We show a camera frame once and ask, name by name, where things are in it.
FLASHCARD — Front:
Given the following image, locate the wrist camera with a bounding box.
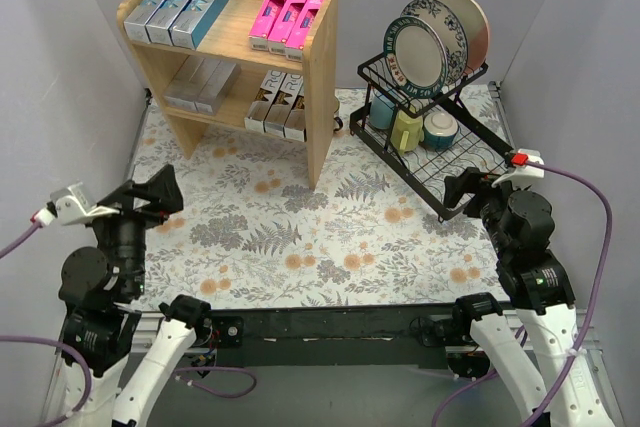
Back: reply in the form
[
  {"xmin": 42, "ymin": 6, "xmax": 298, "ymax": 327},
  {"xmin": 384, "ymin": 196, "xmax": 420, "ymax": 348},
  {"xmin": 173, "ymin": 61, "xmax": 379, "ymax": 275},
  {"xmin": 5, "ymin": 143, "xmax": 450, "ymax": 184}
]
[
  {"xmin": 492, "ymin": 149, "xmax": 545, "ymax": 190},
  {"xmin": 31, "ymin": 182, "xmax": 120, "ymax": 227}
]

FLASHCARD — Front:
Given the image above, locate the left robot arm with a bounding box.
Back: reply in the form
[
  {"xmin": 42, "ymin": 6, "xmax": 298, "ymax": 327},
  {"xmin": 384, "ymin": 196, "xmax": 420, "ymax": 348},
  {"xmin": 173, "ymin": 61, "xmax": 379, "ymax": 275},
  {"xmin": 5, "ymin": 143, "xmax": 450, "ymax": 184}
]
[{"xmin": 47, "ymin": 164, "xmax": 213, "ymax": 426}]

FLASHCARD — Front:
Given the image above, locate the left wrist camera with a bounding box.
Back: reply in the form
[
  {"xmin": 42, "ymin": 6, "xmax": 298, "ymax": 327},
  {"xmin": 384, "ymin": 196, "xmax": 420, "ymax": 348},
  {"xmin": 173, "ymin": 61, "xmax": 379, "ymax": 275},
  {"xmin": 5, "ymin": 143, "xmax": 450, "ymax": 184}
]
[{"xmin": 31, "ymin": 182, "xmax": 120, "ymax": 227}]

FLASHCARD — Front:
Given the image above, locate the purple cable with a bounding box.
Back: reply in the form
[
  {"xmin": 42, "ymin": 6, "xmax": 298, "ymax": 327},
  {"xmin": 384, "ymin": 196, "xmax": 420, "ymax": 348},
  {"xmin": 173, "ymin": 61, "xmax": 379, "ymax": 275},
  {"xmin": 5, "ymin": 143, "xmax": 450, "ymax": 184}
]
[
  {"xmin": 430, "ymin": 159, "xmax": 614, "ymax": 427},
  {"xmin": 0, "ymin": 224, "xmax": 259, "ymax": 427}
]

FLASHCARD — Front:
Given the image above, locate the floral table mat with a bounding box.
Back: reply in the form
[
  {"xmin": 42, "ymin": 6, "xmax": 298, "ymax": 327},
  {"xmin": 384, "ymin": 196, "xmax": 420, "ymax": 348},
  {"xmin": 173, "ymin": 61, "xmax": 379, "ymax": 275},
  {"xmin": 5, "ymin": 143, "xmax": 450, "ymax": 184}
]
[{"xmin": 133, "ymin": 106, "xmax": 504, "ymax": 312}]

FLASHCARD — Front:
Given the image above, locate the dark striped toothpaste box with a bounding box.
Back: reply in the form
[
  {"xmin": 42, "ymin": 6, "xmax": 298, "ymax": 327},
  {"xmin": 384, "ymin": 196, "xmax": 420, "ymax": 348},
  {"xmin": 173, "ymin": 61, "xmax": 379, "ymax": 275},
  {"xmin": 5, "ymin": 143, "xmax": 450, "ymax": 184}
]
[{"xmin": 264, "ymin": 73, "xmax": 304, "ymax": 138}]

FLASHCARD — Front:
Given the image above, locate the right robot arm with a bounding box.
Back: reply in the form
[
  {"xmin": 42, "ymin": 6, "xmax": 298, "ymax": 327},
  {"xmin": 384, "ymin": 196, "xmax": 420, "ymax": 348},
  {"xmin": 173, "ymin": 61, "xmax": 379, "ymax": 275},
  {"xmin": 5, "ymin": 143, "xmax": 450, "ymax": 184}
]
[{"xmin": 444, "ymin": 162, "xmax": 614, "ymax": 426}]

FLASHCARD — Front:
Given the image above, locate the blue floral patterned plate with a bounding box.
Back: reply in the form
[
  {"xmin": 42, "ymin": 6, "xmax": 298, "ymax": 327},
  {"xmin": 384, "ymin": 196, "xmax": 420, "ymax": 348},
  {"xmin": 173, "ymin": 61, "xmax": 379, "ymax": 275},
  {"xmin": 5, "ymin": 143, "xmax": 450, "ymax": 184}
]
[{"xmin": 401, "ymin": 0, "xmax": 469, "ymax": 85}]

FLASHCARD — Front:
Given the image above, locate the pink toothpaste box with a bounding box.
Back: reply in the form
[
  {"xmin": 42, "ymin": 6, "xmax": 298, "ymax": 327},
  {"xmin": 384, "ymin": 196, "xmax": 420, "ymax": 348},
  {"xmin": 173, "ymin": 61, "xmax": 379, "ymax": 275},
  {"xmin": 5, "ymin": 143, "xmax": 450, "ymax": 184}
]
[
  {"xmin": 249, "ymin": 0, "xmax": 286, "ymax": 53},
  {"xmin": 267, "ymin": 0, "xmax": 307, "ymax": 55}
]

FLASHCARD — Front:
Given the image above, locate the white toothpaste box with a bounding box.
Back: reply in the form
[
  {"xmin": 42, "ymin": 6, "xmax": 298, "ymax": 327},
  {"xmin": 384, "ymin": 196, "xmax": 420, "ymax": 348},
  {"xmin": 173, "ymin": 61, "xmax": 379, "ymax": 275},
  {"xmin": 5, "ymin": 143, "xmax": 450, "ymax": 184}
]
[{"xmin": 195, "ymin": 61, "xmax": 241, "ymax": 116}]

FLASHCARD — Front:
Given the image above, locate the yellow mug behind shelf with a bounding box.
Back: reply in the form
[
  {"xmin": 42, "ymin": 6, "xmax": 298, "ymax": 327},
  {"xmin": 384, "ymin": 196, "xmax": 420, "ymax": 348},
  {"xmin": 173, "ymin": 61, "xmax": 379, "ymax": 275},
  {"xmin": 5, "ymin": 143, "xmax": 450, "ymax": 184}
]
[{"xmin": 333, "ymin": 97, "xmax": 344, "ymax": 133}]

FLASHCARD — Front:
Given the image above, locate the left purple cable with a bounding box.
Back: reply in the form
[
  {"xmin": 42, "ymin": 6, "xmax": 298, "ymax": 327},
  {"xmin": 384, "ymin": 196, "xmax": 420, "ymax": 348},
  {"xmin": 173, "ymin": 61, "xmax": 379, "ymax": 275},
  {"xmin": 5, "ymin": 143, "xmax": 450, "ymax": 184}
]
[{"xmin": 0, "ymin": 224, "xmax": 259, "ymax": 427}]

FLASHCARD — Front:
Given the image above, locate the pink toothpaste box front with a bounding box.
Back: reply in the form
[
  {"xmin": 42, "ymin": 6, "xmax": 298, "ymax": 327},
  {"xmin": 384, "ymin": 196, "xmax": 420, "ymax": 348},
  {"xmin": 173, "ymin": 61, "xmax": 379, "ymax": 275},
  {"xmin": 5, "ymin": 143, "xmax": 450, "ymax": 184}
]
[{"xmin": 267, "ymin": 0, "xmax": 307, "ymax": 55}]

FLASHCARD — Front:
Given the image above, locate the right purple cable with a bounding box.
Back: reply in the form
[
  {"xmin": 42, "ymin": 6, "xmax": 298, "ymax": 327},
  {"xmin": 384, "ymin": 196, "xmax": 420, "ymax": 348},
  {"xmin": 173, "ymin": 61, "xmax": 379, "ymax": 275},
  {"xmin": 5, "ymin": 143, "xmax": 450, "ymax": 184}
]
[{"xmin": 430, "ymin": 159, "xmax": 614, "ymax": 427}]

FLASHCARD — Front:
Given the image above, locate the silver Protefix toothpaste box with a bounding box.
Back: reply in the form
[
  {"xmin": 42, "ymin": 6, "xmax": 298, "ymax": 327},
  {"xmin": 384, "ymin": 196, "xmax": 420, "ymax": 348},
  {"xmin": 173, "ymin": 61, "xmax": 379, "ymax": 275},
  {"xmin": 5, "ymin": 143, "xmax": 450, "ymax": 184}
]
[{"xmin": 178, "ymin": 56, "xmax": 220, "ymax": 111}]

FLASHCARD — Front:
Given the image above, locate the yellow green mug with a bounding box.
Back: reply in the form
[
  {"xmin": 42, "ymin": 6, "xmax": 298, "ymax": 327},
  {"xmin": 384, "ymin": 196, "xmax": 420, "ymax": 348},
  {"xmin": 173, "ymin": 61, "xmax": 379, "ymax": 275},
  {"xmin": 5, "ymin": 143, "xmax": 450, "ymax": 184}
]
[{"xmin": 391, "ymin": 111, "xmax": 424, "ymax": 155}]

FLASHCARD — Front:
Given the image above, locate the light blue mug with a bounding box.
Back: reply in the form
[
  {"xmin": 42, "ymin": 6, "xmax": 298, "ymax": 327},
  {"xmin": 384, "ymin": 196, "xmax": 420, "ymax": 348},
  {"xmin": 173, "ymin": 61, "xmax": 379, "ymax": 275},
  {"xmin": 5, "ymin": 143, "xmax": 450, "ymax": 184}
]
[{"xmin": 369, "ymin": 90, "xmax": 395, "ymax": 130}]

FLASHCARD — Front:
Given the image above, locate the brown silver RO toothpaste box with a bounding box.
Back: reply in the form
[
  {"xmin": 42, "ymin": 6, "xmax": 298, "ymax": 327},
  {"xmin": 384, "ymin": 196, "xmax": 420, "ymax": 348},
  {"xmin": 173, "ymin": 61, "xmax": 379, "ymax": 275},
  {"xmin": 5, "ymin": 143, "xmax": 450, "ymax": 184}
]
[{"xmin": 284, "ymin": 87, "xmax": 306, "ymax": 142}]

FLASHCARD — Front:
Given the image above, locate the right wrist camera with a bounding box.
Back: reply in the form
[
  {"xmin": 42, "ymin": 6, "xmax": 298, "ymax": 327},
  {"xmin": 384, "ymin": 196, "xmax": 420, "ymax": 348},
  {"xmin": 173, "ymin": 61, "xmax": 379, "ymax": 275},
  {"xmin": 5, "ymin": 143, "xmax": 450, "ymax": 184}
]
[{"xmin": 492, "ymin": 149, "xmax": 545, "ymax": 190}]

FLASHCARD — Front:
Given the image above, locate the cyan toothpaste box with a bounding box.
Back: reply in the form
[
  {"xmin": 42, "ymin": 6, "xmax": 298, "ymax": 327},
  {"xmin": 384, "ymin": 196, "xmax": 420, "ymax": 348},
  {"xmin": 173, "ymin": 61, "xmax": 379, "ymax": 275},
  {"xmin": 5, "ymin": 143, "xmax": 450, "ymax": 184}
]
[
  {"xmin": 170, "ymin": 0, "xmax": 229, "ymax": 50},
  {"xmin": 146, "ymin": 0, "xmax": 190, "ymax": 46}
]

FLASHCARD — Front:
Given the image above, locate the teal and white bowl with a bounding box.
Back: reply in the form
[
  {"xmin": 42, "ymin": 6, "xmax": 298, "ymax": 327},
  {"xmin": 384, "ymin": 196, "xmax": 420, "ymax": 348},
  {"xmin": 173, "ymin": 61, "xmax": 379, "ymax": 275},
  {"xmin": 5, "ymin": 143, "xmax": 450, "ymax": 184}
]
[{"xmin": 423, "ymin": 111, "xmax": 459, "ymax": 150}]

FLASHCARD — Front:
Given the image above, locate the silver black RO toothpaste box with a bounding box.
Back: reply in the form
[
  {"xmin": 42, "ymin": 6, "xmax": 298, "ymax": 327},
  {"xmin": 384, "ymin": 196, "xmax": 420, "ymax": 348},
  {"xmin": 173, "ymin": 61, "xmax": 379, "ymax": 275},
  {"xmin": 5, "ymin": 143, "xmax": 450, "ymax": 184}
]
[{"xmin": 244, "ymin": 70, "xmax": 286, "ymax": 133}]

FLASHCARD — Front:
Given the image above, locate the silver blue RO toothpaste box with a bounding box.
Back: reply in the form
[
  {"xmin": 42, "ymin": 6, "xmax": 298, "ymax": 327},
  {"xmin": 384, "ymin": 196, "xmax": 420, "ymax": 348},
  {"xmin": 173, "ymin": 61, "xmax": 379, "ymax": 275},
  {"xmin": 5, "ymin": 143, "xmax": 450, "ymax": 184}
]
[{"xmin": 124, "ymin": 0, "xmax": 164, "ymax": 43}]

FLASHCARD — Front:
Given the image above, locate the black wire dish rack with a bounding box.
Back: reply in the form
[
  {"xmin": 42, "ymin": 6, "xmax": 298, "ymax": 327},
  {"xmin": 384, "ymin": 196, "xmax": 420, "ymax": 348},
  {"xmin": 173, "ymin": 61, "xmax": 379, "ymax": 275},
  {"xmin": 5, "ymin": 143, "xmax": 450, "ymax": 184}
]
[{"xmin": 349, "ymin": 54, "xmax": 513, "ymax": 221}]

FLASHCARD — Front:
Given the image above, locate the wooden two-tier shelf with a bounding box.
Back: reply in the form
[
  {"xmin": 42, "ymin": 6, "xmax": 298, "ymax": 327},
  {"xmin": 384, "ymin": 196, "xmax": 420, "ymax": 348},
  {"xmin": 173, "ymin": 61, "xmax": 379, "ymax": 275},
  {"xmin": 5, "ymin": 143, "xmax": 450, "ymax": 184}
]
[{"xmin": 117, "ymin": 0, "xmax": 339, "ymax": 187}]

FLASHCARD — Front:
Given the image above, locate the beige and pink plate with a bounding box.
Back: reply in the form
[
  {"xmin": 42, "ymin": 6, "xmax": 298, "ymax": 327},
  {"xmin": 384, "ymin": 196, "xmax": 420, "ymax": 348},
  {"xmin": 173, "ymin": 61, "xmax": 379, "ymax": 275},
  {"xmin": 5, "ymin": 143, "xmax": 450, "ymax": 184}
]
[{"xmin": 438, "ymin": 0, "xmax": 490, "ymax": 75}]

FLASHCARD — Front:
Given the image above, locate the green rimmed white plate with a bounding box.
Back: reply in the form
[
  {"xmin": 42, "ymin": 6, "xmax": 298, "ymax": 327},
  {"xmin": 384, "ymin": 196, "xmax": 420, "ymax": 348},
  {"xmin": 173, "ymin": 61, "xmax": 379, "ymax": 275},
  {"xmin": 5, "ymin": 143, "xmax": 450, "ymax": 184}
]
[{"xmin": 383, "ymin": 16, "xmax": 448, "ymax": 99}]

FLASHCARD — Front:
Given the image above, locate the magenta toothpaste box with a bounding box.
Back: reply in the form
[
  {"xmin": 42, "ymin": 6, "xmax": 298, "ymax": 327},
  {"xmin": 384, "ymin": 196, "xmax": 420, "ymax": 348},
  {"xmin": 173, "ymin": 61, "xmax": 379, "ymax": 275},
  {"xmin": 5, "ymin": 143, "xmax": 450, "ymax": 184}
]
[{"xmin": 285, "ymin": 0, "xmax": 324, "ymax": 62}]

